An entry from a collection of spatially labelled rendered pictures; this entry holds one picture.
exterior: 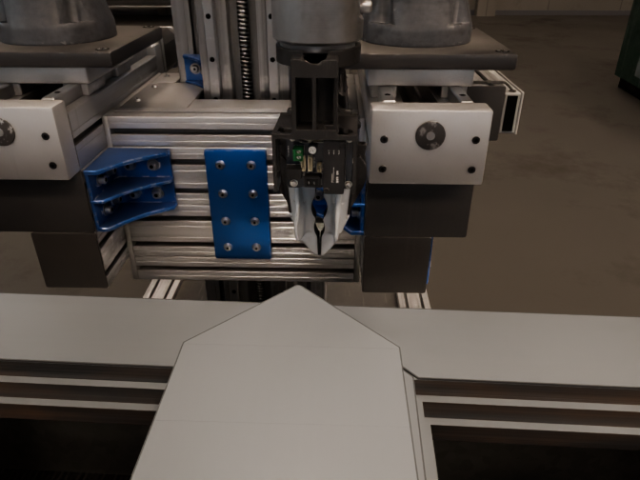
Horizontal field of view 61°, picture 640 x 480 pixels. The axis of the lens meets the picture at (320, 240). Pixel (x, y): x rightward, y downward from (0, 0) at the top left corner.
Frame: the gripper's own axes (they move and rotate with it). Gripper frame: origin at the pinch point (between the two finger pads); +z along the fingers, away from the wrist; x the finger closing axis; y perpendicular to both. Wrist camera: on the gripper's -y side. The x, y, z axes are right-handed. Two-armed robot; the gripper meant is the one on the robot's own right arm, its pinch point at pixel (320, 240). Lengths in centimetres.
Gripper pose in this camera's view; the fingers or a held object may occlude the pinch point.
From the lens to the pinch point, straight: 56.9
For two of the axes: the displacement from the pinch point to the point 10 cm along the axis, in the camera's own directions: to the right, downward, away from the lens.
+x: 10.0, 0.3, -0.6
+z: 0.0, 8.7, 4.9
